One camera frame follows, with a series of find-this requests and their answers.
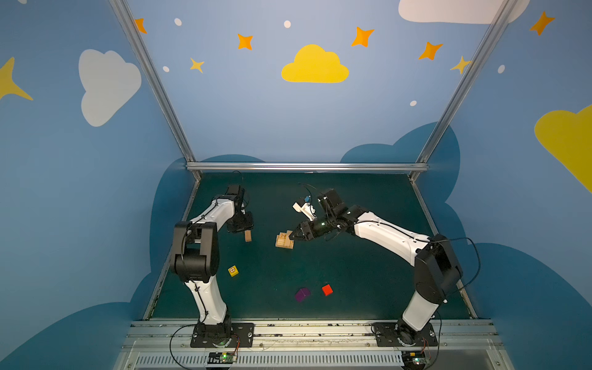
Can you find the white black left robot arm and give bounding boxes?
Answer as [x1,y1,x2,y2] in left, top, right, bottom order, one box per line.
[170,185,254,348]

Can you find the aluminium left corner post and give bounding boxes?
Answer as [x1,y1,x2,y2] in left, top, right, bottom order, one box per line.
[109,0,201,182]

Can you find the aluminium corner post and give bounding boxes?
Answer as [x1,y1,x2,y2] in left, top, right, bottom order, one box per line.
[416,0,519,172]
[109,0,201,182]

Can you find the red cube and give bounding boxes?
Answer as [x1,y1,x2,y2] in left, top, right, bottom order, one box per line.
[322,285,333,296]

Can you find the purple block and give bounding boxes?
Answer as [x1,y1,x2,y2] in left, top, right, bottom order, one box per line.
[294,288,311,302]

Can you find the aluminium back frame rail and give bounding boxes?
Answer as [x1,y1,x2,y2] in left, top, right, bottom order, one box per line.
[186,162,429,173]

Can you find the right green circuit board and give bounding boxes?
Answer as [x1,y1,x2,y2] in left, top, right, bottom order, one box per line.
[401,351,429,370]

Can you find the yellow cube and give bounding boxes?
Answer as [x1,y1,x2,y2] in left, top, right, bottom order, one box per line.
[228,266,239,277]

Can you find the aluminium right corner post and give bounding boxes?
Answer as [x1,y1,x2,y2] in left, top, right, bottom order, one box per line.
[416,0,519,172]

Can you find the aluminium front rail base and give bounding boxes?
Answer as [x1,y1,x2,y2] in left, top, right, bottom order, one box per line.
[114,319,513,369]

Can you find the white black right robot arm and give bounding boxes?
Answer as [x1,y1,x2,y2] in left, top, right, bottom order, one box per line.
[289,188,463,346]

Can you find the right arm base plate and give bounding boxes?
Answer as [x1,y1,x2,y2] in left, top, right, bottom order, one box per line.
[371,321,439,347]

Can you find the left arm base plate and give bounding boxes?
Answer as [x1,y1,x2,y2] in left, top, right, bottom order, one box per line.
[190,323,254,348]

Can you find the left green circuit board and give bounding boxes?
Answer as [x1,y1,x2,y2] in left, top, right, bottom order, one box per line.
[208,352,237,365]

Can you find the green circuit board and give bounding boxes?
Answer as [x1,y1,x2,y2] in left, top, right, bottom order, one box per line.
[401,351,429,370]
[208,352,237,365]

